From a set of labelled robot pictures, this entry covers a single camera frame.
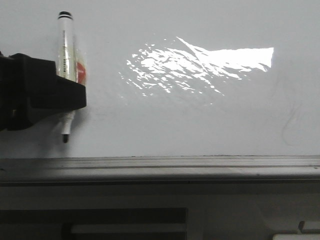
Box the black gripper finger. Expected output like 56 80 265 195
0 53 87 131

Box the white black whiteboard marker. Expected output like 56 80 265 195
57 11 77 143

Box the red magnet under tape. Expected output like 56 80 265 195
76 62 86 85

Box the grey cabinet below board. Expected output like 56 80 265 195
0 181 320 240

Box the grey aluminium whiteboard frame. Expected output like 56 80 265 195
0 155 320 186

